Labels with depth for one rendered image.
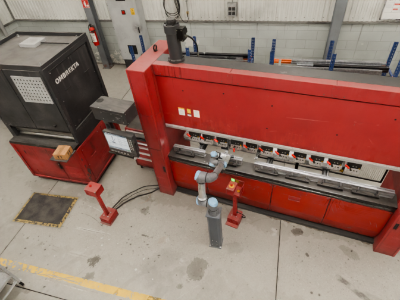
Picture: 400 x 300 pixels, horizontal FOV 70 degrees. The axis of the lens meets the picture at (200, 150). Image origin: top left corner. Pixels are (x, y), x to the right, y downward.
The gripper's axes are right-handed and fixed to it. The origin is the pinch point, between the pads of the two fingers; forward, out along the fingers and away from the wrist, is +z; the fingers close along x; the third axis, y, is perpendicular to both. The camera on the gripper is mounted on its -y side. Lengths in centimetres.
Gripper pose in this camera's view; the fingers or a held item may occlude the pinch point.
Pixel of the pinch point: (219, 158)
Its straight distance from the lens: 389.3
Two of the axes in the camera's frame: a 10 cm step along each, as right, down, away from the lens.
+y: 2.9, -9.6, 0.4
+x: -9.0, -2.6, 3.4
